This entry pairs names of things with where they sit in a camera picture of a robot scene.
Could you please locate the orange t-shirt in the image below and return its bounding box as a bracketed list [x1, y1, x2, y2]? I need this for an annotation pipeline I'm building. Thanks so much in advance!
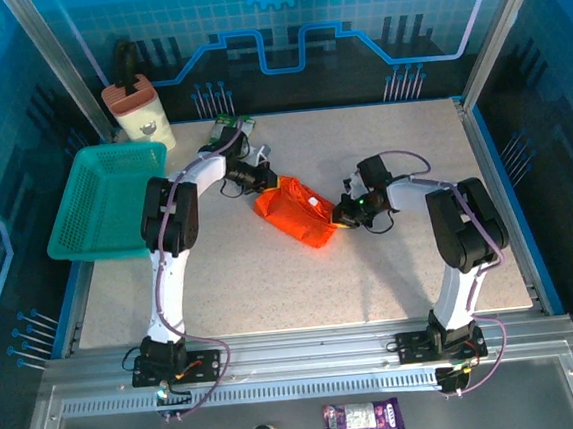
[251, 169, 344, 255]

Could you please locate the green snack packet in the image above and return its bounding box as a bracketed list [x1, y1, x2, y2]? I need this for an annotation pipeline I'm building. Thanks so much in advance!
[201, 110, 260, 153]

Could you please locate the cream knife block pink lid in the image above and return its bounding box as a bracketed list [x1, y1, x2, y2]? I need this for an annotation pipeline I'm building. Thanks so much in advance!
[99, 71, 177, 156]

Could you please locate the teal plastic basket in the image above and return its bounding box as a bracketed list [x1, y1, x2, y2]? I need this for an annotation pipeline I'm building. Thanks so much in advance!
[38, 139, 178, 267]

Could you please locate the purple snack packet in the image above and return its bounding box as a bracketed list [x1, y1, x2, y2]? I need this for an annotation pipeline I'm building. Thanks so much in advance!
[321, 396, 406, 429]

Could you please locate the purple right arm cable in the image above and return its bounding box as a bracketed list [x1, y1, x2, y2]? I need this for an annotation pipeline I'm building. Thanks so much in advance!
[375, 141, 522, 402]

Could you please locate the aluminium base frame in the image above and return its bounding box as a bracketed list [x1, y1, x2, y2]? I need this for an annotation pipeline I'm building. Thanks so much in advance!
[7, 305, 573, 429]

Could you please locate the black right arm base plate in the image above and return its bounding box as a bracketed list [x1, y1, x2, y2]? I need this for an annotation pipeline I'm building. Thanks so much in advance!
[394, 325, 490, 366]

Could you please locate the black knife handle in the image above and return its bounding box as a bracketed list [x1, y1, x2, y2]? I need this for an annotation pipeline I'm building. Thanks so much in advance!
[110, 39, 143, 98]

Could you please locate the slotted grey cable duct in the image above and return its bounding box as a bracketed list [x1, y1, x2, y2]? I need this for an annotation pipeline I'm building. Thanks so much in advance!
[60, 367, 443, 422]

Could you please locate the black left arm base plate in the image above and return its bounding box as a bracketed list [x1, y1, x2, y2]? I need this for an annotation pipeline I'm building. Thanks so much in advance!
[129, 348, 224, 390]

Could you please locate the aluminium corner post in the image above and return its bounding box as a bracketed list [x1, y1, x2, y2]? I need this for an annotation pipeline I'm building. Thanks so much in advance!
[451, 0, 560, 110]
[2, 0, 116, 150]

